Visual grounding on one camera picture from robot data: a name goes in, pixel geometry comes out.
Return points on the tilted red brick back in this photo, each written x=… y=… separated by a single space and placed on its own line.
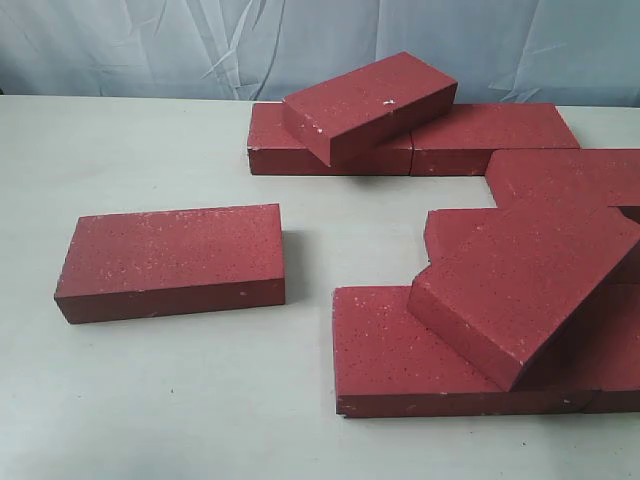
x=349 y=115

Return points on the large red brick front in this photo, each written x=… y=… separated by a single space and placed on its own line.
x=499 y=296

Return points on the back right base brick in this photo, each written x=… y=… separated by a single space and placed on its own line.
x=461 y=142

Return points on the middle red brick under tilted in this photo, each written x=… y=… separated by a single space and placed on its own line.
x=445 y=228

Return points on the white backdrop curtain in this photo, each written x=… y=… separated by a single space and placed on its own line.
x=564 y=52

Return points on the front right base brick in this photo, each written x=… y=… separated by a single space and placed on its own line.
x=612 y=358

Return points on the back left base brick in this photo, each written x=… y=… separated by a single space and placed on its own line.
x=273 y=151

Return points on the front left base brick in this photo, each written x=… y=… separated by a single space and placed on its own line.
x=387 y=364

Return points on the lone red brick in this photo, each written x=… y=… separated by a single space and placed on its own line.
x=154 y=264

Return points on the base brick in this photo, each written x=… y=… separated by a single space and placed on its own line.
x=461 y=142
x=273 y=151
x=387 y=364
x=612 y=358

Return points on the right middle red brick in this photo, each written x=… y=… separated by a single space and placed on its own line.
x=611 y=175

